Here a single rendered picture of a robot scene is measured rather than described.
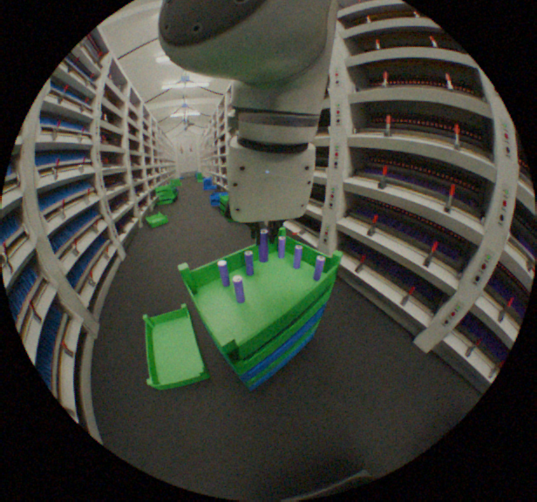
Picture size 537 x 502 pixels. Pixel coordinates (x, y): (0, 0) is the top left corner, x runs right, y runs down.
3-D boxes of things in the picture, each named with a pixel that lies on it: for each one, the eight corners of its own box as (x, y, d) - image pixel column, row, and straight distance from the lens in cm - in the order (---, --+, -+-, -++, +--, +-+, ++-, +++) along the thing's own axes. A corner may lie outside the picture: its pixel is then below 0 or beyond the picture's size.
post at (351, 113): (325, 271, 95) (326, -5, 140) (315, 263, 100) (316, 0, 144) (345, 261, 109) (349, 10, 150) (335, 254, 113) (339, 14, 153)
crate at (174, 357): (151, 325, 82) (142, 315, 77) (191, 314, 77) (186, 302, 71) (159, 390, 69) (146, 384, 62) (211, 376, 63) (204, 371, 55)
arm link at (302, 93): (318, 122, 11) (321, 111, 21) (339, -24, 16) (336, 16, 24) (207, 111, 14) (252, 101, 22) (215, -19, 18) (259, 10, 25)
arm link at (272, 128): (224, 113, 12) (227, 151, 13) (336, 122, 15) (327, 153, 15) (227, 103, 21) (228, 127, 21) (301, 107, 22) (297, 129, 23)
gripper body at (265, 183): (220, 139, 13) (231, 231, 20) (336, 144, 16) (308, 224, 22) (224, 121, 21) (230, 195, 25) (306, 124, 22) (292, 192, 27)
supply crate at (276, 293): (233, 366, 28) (221, 347, 21) (187, 292, 40) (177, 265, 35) (336, 279, 42) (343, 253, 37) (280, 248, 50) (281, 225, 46)
